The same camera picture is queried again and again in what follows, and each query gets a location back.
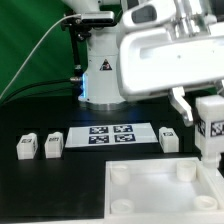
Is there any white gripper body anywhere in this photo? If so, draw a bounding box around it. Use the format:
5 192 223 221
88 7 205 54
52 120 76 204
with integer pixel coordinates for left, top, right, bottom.
117 28 224 101

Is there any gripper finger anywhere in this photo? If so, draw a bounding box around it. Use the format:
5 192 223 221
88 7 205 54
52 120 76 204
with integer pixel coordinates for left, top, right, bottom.
168 87 194 127

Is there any white square tabletop tray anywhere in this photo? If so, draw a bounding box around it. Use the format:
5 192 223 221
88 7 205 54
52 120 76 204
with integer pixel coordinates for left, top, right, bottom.
104 157 224 224

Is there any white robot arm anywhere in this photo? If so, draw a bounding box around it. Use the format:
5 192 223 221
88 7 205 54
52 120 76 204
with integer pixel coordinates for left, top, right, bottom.
62 0 224 126

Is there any white sheet with markers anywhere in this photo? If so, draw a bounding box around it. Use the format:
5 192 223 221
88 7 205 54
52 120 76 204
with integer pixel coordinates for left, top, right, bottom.
65 123 157 148

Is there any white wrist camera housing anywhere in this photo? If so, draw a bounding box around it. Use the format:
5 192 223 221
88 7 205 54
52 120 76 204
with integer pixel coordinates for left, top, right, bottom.
121 0 176 33

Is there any grey camera on stand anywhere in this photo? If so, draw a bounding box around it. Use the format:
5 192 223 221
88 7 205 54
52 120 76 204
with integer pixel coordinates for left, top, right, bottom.
81 11 115 24

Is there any black camera stand pole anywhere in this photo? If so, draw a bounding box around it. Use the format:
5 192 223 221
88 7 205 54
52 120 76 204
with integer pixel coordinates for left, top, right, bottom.
60 14 91 84

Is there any black cable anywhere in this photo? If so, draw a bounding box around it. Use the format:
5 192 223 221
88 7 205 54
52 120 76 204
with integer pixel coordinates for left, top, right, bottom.
1 78 83 105

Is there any white cable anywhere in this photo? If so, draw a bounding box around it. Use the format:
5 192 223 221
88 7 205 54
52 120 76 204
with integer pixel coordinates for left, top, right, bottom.
0 13 82 101

